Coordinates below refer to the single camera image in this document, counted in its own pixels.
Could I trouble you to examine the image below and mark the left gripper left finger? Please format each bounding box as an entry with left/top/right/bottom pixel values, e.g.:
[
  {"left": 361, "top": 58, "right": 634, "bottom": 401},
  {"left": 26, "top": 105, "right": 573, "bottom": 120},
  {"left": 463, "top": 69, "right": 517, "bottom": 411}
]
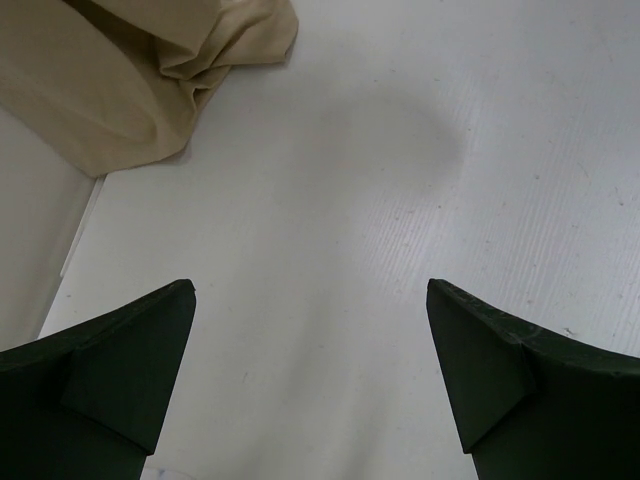
[{"left": 1, "top": 279, "right": 196, "bottom": 479}]

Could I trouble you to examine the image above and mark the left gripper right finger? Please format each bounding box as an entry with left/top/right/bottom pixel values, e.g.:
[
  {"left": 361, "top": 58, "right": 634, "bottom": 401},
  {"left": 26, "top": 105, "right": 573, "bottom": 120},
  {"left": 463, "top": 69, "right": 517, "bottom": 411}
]
[{"left": 426, "top": 279, "right": 639, "bottom": 479}]

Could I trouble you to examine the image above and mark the beige t shirt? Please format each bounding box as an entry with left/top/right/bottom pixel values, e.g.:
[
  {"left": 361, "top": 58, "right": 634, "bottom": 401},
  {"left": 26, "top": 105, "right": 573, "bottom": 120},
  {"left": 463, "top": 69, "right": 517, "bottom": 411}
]
[{"left": 1, "top": 1, "right": 299, "bottom": 177}]

